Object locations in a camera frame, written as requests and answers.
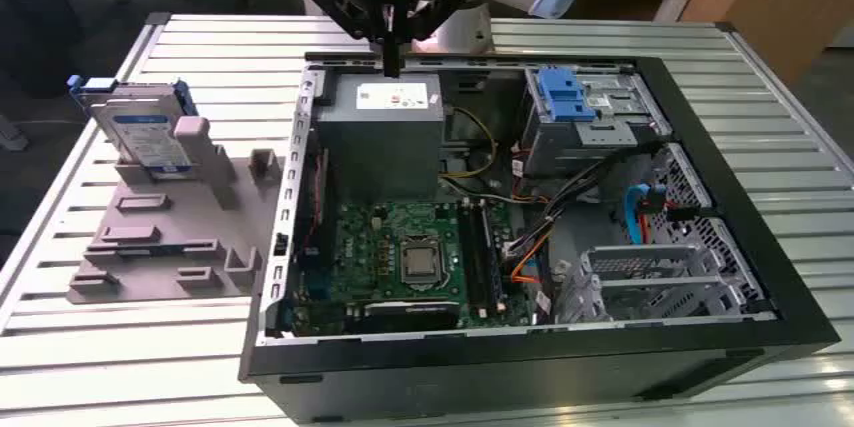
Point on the silver CPU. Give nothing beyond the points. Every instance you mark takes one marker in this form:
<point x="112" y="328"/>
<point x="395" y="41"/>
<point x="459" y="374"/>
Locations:
<point x="420" y="263"/>

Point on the white stand foot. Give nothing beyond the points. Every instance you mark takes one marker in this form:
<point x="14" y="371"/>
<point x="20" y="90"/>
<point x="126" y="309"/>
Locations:
<point x="12" y="134"/>

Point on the grey power supply unit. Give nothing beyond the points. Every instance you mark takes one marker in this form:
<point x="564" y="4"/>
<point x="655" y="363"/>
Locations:
<point x="380" y="157"/>

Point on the green motherboard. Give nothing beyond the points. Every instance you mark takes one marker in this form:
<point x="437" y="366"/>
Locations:
<point x="363" y="232"/>

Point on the metal optical drive cage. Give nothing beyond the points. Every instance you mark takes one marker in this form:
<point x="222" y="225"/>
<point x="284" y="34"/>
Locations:
<point x="603" y="134"/>

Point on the black graphics card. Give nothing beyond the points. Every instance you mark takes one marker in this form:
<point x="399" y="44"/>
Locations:
<point x="407" y="314"/>

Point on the hard disk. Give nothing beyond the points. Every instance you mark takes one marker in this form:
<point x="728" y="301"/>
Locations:
<point x="142" y="137"/>

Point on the grey parts rack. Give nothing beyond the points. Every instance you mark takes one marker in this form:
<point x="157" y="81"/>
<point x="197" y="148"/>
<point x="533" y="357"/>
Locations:
<point x="149" y="279"/>

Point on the black RAM slot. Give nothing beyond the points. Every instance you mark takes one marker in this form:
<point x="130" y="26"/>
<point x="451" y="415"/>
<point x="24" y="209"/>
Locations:
<point x="471" y="257"/>
<point x="492" y="257"/>

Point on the blue plastic drive latch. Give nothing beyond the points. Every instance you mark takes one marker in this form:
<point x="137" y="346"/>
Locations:
<point x="560" y="92"/>

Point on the black PC case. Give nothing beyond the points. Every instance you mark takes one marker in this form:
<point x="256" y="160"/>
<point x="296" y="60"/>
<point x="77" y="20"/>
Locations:
<point x="467" y="377"/>

